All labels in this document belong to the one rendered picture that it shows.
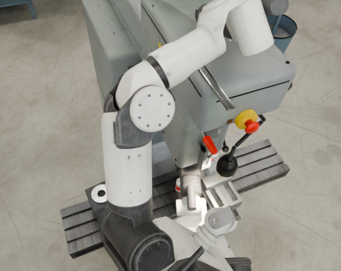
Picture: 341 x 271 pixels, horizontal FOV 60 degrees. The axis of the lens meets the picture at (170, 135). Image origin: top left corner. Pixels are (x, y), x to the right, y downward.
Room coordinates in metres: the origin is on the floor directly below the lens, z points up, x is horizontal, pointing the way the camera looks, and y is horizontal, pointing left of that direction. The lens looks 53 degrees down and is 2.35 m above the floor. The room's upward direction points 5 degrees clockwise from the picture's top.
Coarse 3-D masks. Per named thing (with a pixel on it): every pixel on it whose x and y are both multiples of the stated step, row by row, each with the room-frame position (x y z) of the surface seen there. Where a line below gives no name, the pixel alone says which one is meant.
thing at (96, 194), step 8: (96, 184) 0.61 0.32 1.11; (104, 184) 0.60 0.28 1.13; (88, 192) 0.56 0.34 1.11; (96, 192) 0.56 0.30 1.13; (104, 192) 0.57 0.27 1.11; (96, 200) 0.53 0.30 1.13; (104, 200) 0.53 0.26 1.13; (96, 208) 0.49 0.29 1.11; (104, 208) 0.50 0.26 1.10; (96, 216) 0.48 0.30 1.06
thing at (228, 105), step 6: (204, 66) 0.55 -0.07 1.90; (204, 72) 0.53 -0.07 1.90; (204, 78) 0.51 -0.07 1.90; (210, 78) 0.51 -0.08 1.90; (210, 84) 0.49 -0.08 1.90; (216, 84) 0.49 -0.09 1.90; (216, 90) 0.47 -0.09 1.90; (222, 90) 0.48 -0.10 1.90; (222, 96) 0.46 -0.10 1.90; (222, 102) 0.44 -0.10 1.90; (228, 102) 0.44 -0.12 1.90; (228, 108) 0.42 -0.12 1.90; (234, 108) 0.43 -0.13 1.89
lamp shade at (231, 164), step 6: (222, 156) 0.57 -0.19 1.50; (234, 156) 0.57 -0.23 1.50; (222, 162) 0.54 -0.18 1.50; (228, 162) 0.54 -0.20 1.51; (234, 162) 0.54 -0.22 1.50; (216, 168) 0.54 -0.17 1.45; (222, 168) 0.53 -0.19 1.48; (228, 168) 0.52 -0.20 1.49; (234, 168) 0.53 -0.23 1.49; (222, 174) 0.52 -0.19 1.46; (228, 174) 0.52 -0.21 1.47
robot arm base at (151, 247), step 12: (108, 240) 0.19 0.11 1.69; (144, 240) 0.16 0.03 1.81; (156, 240) 0.17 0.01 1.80; (168, 240) 0.18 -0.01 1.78; (108, 252) 0.17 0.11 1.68; (132, 252) 0.14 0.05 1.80; (144, 252) 0.15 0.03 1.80; (156, 252) 0.15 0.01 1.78; (168, 252) 0.16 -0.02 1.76; (120, 264) 0.14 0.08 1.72; (132, 264) 0.13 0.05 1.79; (144, 264) 0.13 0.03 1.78; (156, 264) 0.14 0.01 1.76; (168, 264) 0.15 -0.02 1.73
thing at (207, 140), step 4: (200, 132) 0.51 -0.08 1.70; (204, 132) 0.50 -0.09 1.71; (204, 136) 0.49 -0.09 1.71; (208, 136) 0.49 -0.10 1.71; (204, 140) 0.48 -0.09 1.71; (208, 140) 0.47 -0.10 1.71; (208, 144) 0.46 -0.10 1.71; (212, 144) 0.46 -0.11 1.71; (208, 148) 0.45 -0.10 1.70; (212, 148) 0.45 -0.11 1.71; (216, 148) 0.45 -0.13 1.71; (212, 152) 0.44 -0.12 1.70; (216, 152) 0.44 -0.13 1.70
